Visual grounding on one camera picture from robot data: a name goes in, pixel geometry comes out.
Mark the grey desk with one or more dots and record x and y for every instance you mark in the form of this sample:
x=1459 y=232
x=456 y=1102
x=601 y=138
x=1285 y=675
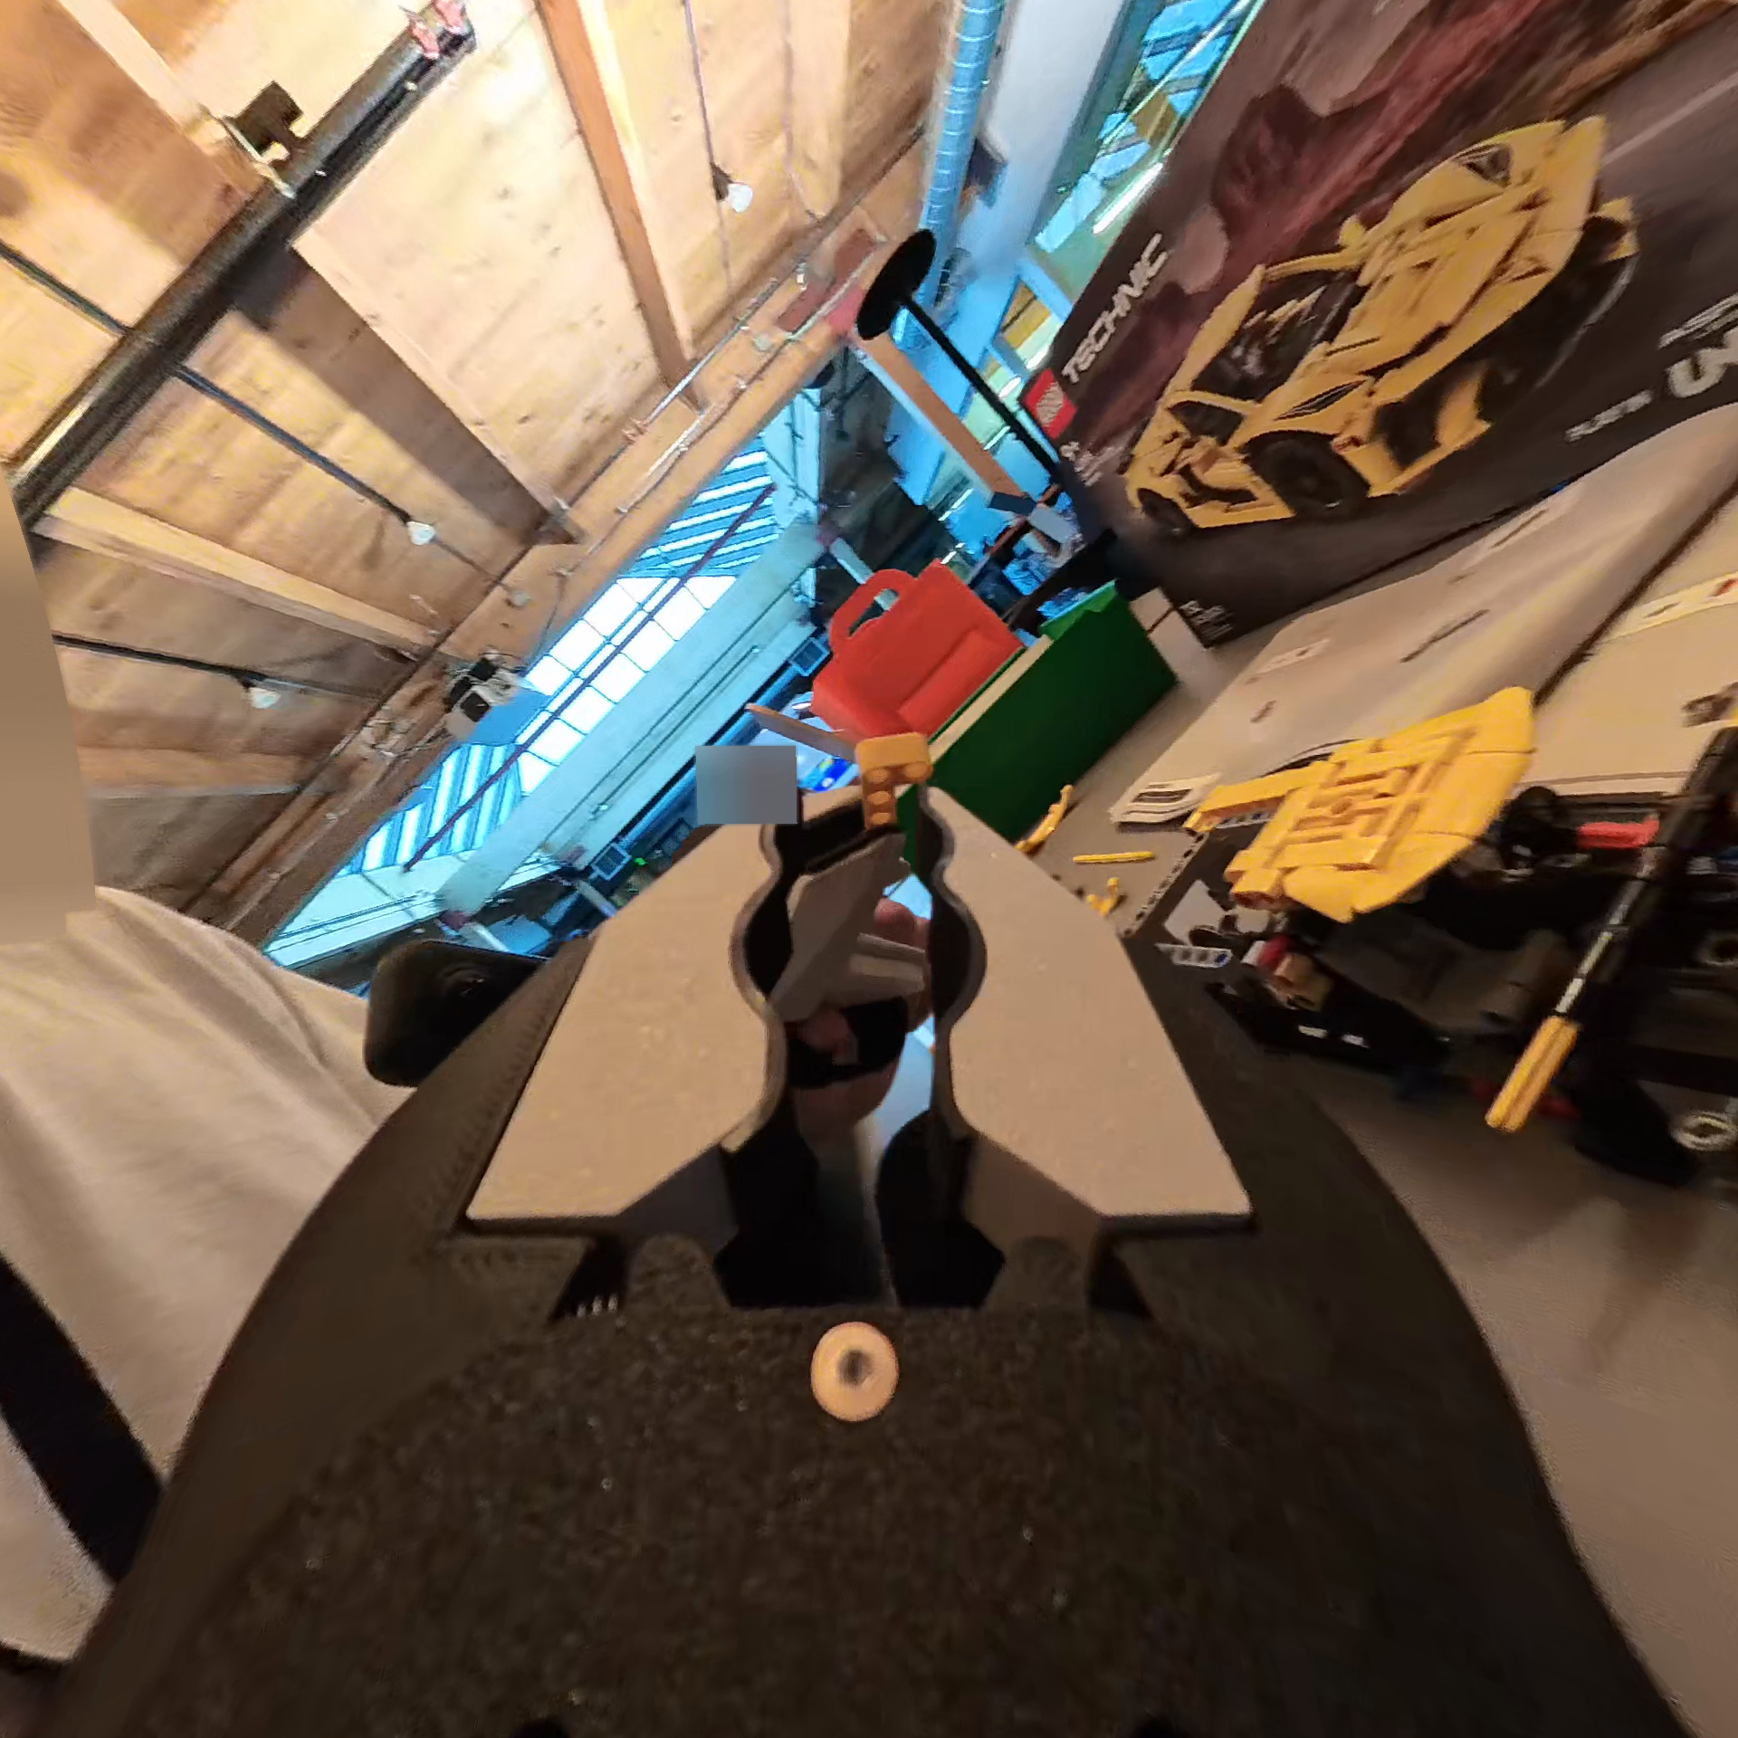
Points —
x=1492 y=1290

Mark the person's white shirt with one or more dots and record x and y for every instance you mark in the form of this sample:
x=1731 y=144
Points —
x=164 y=1088

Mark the toy car set box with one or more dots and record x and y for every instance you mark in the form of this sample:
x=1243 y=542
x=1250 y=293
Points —
x=1359 y=339

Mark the ceiling camera unit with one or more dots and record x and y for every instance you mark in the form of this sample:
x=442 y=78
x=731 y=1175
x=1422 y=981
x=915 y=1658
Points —
x=478 y=699

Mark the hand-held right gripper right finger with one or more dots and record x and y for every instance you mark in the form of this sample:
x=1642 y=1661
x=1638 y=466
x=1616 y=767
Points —
x=1100 y=1071

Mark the red plastic carry case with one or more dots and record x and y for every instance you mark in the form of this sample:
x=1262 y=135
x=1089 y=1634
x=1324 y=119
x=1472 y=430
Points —
x=909 y=654

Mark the partly built toy brick car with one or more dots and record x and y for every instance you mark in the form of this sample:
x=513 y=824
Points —
x=1372 y=815

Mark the ceiling spot lamp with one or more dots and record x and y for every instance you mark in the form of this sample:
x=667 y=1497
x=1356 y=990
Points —
x=736 y=196
x=261 y=697
x=420 y=535

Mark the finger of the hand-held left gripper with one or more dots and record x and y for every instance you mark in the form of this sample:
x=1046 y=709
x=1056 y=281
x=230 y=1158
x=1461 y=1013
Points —
x=837 y=925

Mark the silver ventilation duct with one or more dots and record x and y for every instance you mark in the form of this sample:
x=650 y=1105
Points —
x=968 y=110

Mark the scattered yellow black bricks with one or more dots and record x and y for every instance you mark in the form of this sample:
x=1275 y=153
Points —
x=1113 y=858

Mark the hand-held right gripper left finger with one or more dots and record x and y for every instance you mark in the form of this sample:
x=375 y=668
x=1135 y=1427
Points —
x=624 y=1071

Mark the black pole stand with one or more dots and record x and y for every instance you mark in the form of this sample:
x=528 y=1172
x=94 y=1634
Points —
x=895 y=285

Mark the yellow angled brick beam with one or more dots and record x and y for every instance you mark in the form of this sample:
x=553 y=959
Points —
x=893 y=767

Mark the green storage bin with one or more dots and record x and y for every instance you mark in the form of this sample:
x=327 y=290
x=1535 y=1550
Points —
x=1071 y=707

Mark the closed instruction booklet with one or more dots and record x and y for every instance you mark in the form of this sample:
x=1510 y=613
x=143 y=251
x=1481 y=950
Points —
x=1359 y=666

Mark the person's left hand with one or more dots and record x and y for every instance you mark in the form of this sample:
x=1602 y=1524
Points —
x=897 y=925

